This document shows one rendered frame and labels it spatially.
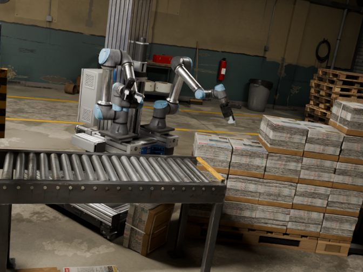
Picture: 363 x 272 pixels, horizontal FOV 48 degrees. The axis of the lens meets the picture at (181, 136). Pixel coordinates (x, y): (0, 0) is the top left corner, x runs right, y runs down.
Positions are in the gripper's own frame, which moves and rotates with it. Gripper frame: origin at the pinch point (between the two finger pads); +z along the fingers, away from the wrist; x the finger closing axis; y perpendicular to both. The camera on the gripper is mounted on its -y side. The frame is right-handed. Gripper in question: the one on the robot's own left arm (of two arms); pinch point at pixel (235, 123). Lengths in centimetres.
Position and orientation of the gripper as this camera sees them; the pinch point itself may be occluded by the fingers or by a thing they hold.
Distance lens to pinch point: 347.2
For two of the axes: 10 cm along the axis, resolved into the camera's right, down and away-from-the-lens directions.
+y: -9.3, 3.6, 0.7
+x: 0.3, 2.5, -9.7
